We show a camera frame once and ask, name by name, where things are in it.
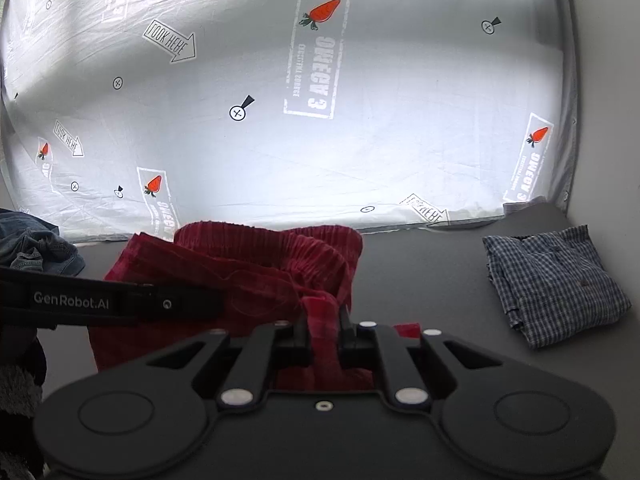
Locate red checked shorts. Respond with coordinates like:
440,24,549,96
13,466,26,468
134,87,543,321
88,220,421,394

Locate blue denim jeans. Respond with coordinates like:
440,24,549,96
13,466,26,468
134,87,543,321
1,209,86,276

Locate dark fuzzy cloth pile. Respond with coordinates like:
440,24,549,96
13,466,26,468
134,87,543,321
0,326,49,480

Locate folded blue plaid shirt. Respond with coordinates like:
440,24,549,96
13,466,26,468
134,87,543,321
483,224,631,350

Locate white printed curtain sheet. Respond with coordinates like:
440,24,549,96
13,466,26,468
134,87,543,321
1,0,577,242

